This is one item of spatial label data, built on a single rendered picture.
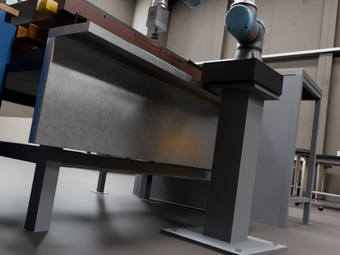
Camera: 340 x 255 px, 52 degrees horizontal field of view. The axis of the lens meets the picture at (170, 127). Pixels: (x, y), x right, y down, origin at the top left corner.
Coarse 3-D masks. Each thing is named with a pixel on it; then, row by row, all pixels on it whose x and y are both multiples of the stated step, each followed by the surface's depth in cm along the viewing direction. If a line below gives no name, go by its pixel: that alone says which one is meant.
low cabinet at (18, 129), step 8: (0, 120) 832; (8, 120) 803; (16, 120) 775; (24, 120) 750; (0, 128) 825; (8, 128) 796; (16, 128) 769; (24, 128) 744; (0, 136) 817; (8, 136) 789; (16, 136) 762; (24, 136) 737; (32, 144) 723
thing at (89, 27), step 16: (64, 32) 109; (80, 32) 113; (96, 32) 105; (96, 48) 128; (112, 48) 125; (128, 48) 117; (128, 64) 144; (144, 64) 140; (160, 64) 131; (160, 80) 164; (176, 80) 159; (192, 80) 149; (192, 96) 187; (208, 96) 183
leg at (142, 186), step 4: (144, 160) 279; (148, 160) 276; (144, 176) 276; (148, 176) 275; (152, 176) 279; (144, 180) 275; (148, 180) 275; (144, 184) 275; (148, 184) 275; (140, 188) 276; (144, 188) 274; (148, 188) 275; (140, 192) 276; (144, 192) 273; (148, 192) 276; (140, 196) 275; (144, 196) 272; (148, 196) 276
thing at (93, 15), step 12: (60, 0) 121; (72, 0) 121; (60, 12) 122; (72, 12) 122; (84, 12) 126; (96, 12) 130; (96, 24) 131; (108, 24) 136; (120, 24) 141; (120, 36) 141; (132, 36) 147; (144, 48) 153; (156, 48) 160; (168, 60) 168; (180, 60) 176; (192, 72) 186
